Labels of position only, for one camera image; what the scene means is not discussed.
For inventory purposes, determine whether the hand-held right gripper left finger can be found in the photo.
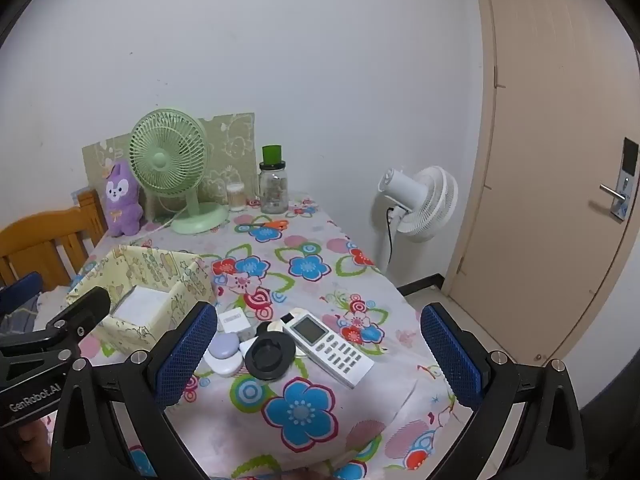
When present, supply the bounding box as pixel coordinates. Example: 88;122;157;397
50;301;219;480

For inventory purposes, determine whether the white round case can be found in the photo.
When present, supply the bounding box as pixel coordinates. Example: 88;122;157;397
202;347;242;378

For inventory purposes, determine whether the beige bear compact mirror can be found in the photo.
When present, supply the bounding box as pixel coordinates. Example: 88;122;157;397
256;307;311;361

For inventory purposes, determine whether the wooden chair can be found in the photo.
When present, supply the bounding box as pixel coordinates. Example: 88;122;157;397
0;190;108;291

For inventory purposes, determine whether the cotton swab container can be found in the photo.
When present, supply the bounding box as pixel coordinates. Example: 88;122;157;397
226;181;247;212

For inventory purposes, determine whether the white charger adapter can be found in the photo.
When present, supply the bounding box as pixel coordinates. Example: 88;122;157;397
218;310;258;343

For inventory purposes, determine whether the silver door handle lock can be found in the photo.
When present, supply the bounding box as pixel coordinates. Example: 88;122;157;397
599;137;640;222

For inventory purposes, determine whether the green desk fan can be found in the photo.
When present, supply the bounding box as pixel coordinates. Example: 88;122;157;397
128;107;231;236

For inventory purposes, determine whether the yellow printed box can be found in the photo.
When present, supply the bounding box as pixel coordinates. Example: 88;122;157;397
66;245;217;356

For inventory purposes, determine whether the beige door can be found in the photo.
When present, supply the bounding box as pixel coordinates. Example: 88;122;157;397
445;0;640;376

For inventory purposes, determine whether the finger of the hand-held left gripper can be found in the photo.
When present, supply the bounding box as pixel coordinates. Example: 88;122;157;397
0;272;43;317
37;287;112;361

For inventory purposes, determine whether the black fan cable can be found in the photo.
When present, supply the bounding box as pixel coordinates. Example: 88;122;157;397
386;206;397;267

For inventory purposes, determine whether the person's left hand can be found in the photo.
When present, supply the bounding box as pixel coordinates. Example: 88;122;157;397
20;417;53;478

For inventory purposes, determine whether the white remote control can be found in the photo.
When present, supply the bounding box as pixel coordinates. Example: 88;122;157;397
282;312;375;390

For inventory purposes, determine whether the glass jar green lid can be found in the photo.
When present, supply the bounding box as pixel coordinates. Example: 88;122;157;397
258;145;289;214

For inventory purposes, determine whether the purple plush toy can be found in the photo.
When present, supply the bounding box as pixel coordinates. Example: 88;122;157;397
102;160;146;238

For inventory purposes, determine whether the white standing fan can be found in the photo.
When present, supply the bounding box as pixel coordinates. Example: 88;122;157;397
369;165;458;273

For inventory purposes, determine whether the beige printed board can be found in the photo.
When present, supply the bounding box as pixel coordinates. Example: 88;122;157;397
82;112;257;221

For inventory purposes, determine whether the blue plaid bedding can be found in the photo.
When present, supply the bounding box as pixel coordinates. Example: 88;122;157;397
0;290;71;336

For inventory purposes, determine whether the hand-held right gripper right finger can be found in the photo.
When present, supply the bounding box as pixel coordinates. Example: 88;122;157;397
420;302;586;480

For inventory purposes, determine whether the white paper box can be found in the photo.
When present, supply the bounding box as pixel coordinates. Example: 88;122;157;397
111;285;173;325

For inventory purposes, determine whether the white fan cable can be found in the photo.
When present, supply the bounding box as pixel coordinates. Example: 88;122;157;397
142;207;188;235

